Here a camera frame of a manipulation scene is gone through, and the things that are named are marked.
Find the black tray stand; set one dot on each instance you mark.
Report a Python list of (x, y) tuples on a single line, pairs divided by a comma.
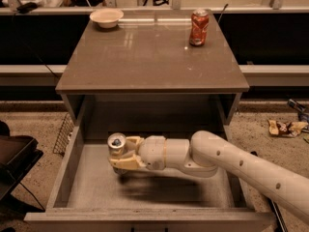
[(18, 154)]

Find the silver redbull can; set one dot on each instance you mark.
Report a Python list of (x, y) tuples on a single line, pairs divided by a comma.
[(116, 143)]

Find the open grey top drawer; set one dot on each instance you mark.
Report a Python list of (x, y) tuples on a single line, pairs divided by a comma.
[(88, 196)]

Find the red soda can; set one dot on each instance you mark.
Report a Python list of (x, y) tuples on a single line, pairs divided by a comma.
[(199, 27)]

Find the white bowl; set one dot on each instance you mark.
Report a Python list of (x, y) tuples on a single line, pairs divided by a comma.
[(106, 18)]

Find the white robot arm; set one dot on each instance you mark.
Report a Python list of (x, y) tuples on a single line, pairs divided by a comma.
[(201, 156)]

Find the crumpled snack wrapper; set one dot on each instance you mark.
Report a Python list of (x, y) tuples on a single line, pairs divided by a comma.
[(291, 129)]

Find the wire mesh basket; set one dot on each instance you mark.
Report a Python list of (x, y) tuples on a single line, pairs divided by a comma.
[(63, 137)]

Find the black pole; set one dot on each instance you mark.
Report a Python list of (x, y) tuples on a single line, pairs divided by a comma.
[(280, 223)]

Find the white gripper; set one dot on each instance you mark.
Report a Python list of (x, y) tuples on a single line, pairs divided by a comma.
[(152, 152)]

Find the grey cabinet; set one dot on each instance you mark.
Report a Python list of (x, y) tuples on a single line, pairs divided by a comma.
[(143, 77)]

